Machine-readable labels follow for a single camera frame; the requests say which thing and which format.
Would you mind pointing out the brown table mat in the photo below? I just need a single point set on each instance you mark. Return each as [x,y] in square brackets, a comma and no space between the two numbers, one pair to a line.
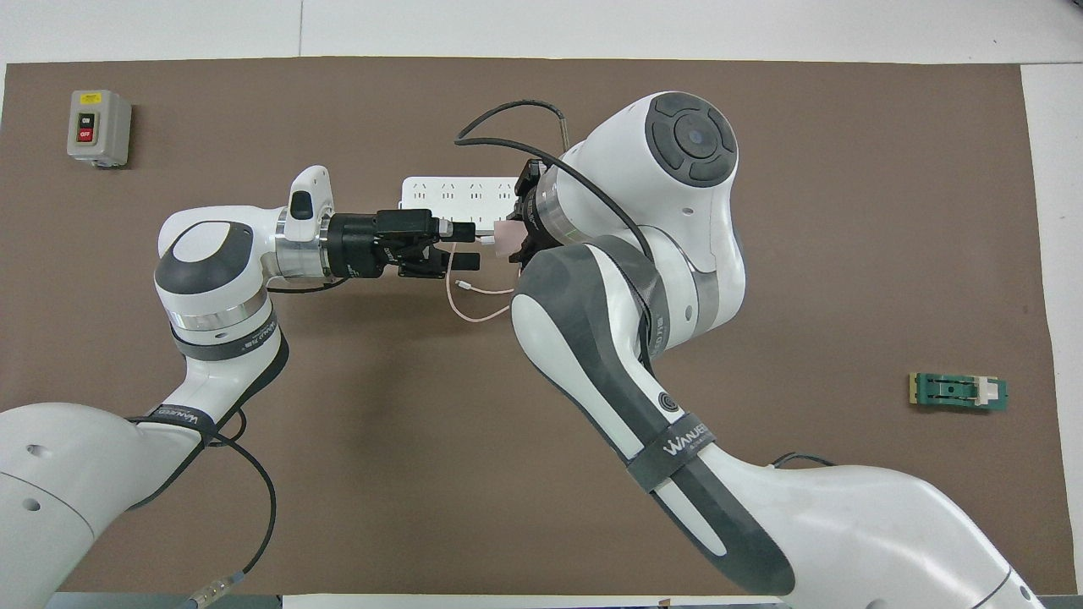
[423,474]

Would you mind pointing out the pink usb charger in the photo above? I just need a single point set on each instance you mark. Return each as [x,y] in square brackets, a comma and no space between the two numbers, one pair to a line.
[506,237]

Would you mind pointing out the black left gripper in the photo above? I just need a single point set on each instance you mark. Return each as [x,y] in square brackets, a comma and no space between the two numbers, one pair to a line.
[355,245]

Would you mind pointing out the white power strip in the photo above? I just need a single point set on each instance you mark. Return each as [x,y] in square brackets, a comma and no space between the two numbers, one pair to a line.
[457,193]

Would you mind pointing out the grey on-off switch box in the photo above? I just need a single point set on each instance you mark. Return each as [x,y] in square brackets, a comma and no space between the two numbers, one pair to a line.
[97,127]

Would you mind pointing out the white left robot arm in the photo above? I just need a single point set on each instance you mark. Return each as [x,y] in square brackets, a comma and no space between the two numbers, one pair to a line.
[203,271]

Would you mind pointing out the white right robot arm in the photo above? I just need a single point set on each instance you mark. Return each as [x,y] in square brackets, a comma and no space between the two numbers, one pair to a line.
[677,254]

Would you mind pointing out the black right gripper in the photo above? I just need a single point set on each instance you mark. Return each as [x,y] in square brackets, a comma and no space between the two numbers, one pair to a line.
[540,216]

